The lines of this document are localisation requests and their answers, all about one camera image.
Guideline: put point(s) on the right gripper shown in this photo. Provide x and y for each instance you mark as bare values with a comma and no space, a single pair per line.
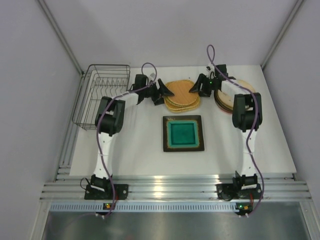
202,80

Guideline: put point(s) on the dark square plate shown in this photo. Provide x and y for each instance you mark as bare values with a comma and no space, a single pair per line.
182,133

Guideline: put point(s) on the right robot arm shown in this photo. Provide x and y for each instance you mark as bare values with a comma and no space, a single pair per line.
246,117

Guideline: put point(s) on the orange woven square plate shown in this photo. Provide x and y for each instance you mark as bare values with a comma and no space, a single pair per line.
182,97

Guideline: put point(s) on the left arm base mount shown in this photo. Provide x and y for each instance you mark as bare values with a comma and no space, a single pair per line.
96,193

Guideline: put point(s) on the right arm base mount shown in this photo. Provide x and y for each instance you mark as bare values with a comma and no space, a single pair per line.
228,192

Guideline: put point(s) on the aluminium rail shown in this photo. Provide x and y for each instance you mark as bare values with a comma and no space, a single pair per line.
172,188

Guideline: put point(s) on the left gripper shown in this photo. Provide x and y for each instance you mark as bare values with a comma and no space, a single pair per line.
157,92

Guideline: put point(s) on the slotted cable duct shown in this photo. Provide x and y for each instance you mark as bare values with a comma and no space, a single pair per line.
149,207

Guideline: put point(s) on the dark wire dish rack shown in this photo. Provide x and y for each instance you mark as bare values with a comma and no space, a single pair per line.
99,80

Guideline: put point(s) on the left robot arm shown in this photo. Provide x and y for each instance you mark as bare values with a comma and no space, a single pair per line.
110,118

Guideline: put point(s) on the beige plate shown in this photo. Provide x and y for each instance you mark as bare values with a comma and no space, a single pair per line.
228,91

